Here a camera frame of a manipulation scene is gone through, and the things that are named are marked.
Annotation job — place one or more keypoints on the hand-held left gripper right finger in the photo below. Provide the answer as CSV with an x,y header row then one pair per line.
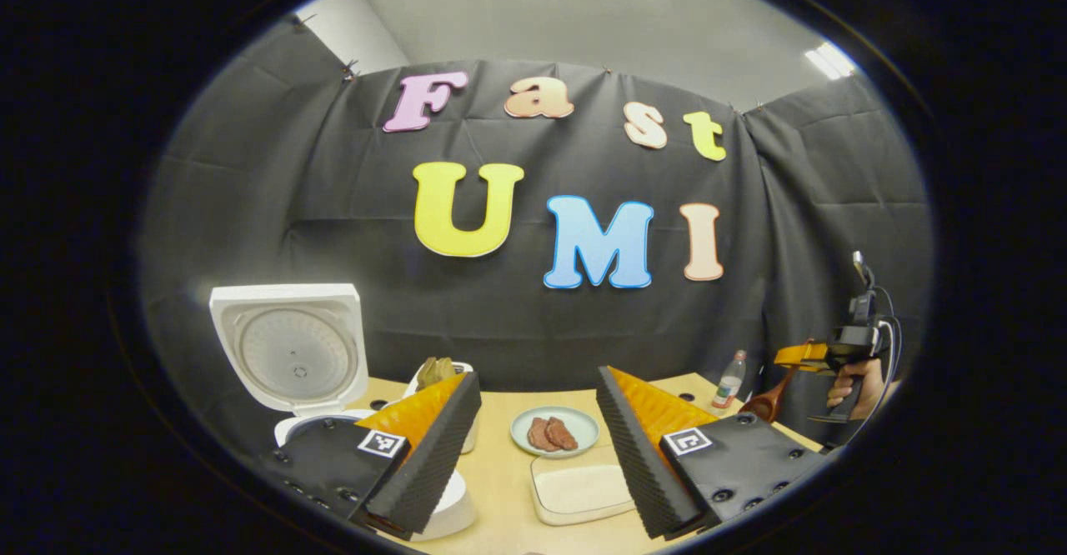
x,y
642,463

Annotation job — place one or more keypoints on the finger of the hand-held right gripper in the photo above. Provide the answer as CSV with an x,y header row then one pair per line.
x,y
804,354
821,368

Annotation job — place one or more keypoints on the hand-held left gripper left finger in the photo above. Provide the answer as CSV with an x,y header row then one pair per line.
x,y
429,463

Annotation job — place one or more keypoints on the brown wooden spoon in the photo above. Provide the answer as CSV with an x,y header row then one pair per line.
x,y
760,407

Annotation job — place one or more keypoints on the white rice cooker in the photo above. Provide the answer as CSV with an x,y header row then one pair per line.
x,y
292,347

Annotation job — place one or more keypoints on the pale green plate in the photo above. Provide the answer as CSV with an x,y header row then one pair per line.
x,y
583,430

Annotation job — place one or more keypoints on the clear bottle red label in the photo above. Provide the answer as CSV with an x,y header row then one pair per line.
x,y
728,387

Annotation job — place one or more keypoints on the red meat slice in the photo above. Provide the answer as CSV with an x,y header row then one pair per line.
x,y
563,432
539,436

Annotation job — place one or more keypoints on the brown bread slice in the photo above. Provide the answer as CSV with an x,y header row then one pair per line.
x,y
446,370
426,373

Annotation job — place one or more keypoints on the white toaster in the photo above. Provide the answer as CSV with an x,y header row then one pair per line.
x,y
461,367

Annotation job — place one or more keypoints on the black backdrop cloth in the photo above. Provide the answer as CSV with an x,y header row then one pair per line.
x,y
583,330

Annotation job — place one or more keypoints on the small ceiling light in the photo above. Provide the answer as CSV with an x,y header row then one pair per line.
x,y
830,61

